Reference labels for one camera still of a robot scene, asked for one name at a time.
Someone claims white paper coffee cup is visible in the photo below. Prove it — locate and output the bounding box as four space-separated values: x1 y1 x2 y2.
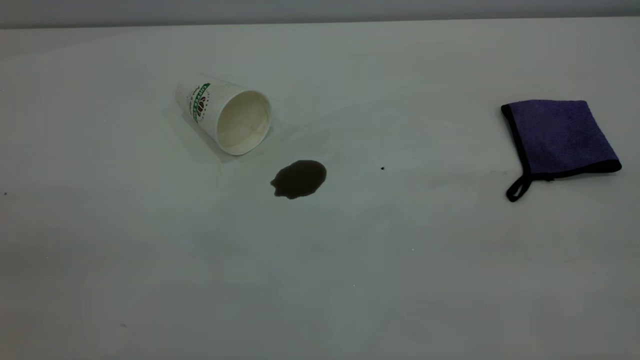
174 73 273 156

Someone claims purple cloth with black trim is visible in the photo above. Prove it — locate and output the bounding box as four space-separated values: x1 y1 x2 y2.
500 99 623 203

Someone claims dark brown coffee spill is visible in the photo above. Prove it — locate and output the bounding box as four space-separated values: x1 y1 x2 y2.
270 159 328 200

